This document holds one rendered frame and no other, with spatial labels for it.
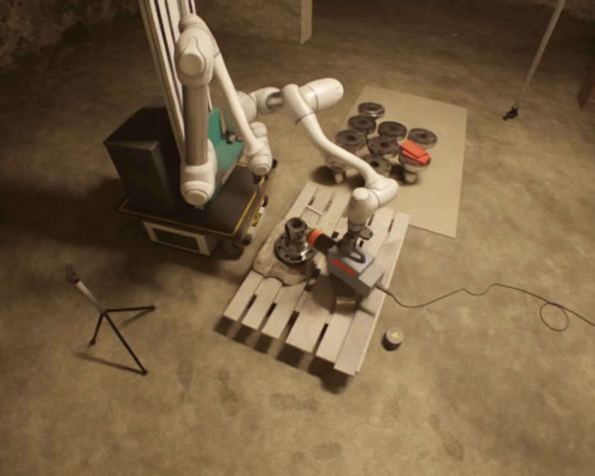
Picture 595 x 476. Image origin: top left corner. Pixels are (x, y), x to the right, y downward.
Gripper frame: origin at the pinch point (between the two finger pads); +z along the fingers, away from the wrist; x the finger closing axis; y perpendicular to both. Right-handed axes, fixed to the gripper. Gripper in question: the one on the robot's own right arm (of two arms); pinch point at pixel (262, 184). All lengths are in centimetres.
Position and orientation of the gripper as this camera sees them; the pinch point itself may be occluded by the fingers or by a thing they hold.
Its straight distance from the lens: 192.4
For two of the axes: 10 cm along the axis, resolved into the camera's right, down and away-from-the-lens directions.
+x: -2.8, 7.4, -6.1
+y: -9.6, -2.1, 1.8
